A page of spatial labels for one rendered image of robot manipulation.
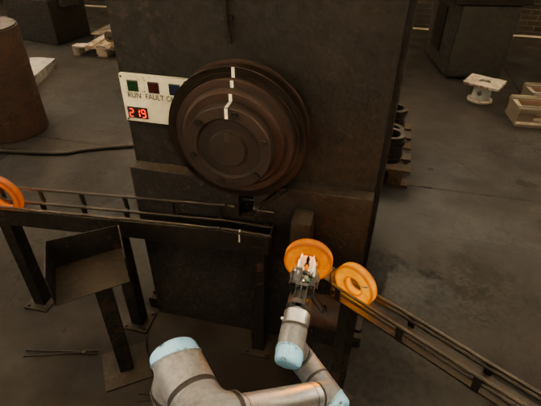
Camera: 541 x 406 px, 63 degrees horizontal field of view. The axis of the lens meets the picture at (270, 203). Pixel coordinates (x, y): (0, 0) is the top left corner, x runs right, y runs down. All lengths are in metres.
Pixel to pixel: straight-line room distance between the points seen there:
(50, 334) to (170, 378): 1.50
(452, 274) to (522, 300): 0.36
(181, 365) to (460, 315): 1.77
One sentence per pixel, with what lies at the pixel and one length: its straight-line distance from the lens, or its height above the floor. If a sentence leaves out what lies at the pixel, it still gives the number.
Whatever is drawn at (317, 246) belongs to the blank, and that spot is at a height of 0.90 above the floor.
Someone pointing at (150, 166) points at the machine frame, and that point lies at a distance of 1.83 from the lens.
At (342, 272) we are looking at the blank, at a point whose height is 0.74.
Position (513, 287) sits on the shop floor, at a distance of 2.81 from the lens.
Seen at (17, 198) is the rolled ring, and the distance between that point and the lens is 2.18.
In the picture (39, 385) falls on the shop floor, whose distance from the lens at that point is 2.32.
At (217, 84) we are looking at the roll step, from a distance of 1.39.
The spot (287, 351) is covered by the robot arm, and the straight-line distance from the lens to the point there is 1.21.
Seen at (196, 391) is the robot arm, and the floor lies 0.94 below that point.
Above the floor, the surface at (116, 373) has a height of 0.01.
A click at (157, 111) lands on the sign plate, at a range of 1.70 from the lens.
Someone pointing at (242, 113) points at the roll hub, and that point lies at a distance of 1.32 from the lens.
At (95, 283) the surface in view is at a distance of 1.76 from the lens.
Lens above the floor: 1.80
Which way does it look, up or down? 36 degrees down
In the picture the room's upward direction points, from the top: 1 degrees clockwise
